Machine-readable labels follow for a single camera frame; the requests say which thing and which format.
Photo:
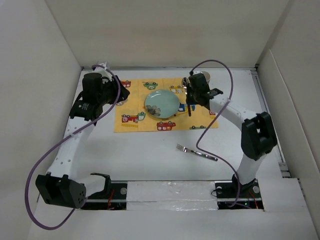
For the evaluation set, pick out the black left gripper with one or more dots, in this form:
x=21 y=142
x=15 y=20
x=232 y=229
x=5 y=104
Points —
x=113 y=84

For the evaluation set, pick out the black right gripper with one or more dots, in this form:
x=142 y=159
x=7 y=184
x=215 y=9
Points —
x=189 y=100

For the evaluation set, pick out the silver spoon patterned handle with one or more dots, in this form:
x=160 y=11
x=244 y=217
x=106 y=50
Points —
x=188 y=91

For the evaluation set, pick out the purple ceramic mug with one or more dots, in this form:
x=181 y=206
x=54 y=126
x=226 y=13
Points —
x=207 y=76

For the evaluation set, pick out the yellow car-print cloth placemat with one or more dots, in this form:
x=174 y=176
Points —
x=132 y=115

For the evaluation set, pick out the green floral ceramic plate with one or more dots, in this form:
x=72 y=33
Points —
x=162 y=104

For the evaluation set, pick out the silver fork patterned handle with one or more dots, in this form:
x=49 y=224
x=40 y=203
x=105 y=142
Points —
x=196 y=153

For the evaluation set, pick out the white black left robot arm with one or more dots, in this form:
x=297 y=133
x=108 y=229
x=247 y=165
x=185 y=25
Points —
x=61 y=185

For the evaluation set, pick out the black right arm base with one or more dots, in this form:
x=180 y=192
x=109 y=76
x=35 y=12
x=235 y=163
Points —
x=228 y=198

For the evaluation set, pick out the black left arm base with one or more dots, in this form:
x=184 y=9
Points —
x=115 y=199

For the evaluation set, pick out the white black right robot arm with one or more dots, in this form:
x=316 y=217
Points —
x=258 y=136

